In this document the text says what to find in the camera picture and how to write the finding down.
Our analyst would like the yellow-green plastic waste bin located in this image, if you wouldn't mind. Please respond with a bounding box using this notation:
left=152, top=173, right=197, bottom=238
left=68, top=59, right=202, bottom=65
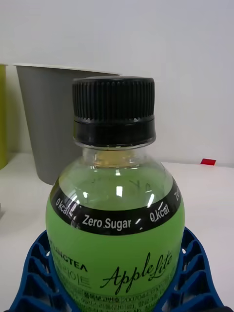
left=0, top=63, right=8, bottom=171

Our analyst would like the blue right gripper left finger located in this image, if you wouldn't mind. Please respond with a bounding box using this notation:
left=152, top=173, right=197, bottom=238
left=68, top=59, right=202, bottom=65
left=4, top=230, right=81, bottom=312

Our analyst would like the green label plastic bottle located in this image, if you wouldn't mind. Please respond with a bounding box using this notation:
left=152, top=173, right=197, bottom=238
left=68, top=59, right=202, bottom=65
left=45, top=76, right=186, bottom=312

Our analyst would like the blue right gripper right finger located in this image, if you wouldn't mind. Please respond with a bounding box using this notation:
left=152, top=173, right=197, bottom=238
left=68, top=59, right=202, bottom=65
left=156, top=226, right=226, bottom=312

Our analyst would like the grey plastic waste bin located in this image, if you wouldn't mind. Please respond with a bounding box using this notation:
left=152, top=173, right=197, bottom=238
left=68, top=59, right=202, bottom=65
left=14, top=63, right=121, bottom=186

